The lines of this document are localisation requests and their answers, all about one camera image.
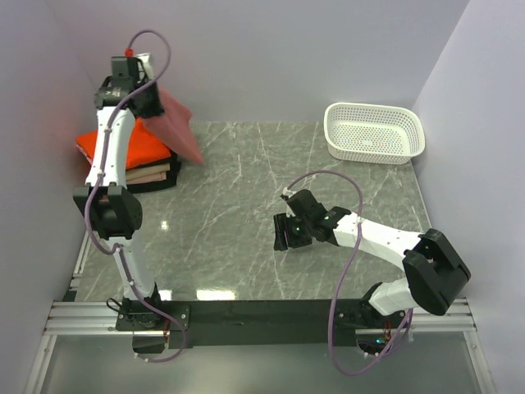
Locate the white perforated plastic basket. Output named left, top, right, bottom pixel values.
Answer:
left=323, top=102, right=426, bottom=165

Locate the orange folded t shirt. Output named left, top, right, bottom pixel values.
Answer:
left=75, top=119, right=171, bottom=170

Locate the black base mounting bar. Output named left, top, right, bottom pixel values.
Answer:
left=114, top=298, right=411, bottom=350

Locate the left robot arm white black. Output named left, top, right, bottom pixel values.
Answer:
left=73, top=53, right=165, bottom=331

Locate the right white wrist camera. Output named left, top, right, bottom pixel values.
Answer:
left=281, top=187, right=295, bottom=201

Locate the aluminium rail frame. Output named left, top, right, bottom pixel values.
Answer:
left=43, top=246, right=475, bottom=346

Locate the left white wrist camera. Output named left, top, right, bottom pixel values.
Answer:
left=124, top=48, right=155, bottom=80

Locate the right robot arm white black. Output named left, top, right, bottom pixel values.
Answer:
left=274, top=189, right=471, bottom=328

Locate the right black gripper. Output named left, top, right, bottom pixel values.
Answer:
left=273, top=213, right=313, bottom=252

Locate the beige folded t shirt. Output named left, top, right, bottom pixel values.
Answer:
left=126, top=163, right=171, bottom=185

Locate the pink red t shirt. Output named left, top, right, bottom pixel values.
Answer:
left=142, top=87, right=204, bottom=165

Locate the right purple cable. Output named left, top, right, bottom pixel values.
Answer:
left=282, top=170, right=414, bottom=377

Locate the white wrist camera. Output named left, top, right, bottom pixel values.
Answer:
left=281, top=187, right=295, bottom=201
left=124, top=48, right=155, bottom=80

